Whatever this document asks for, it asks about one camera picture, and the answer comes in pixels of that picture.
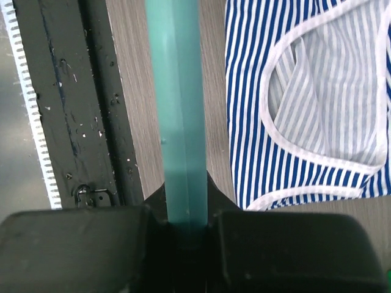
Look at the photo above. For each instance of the white slotted cable duct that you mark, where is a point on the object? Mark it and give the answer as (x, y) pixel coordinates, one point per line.
(30, 100)

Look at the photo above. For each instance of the blue white striped tank top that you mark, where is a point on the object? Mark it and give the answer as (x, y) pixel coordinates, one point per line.
(308, 101)

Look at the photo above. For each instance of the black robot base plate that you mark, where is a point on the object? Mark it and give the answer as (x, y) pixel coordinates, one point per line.
(75, 81)

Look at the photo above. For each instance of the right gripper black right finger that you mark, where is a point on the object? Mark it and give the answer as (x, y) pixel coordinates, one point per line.
(341, 246)

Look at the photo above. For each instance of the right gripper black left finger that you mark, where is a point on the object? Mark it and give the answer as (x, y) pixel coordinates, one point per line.
(83, 250)

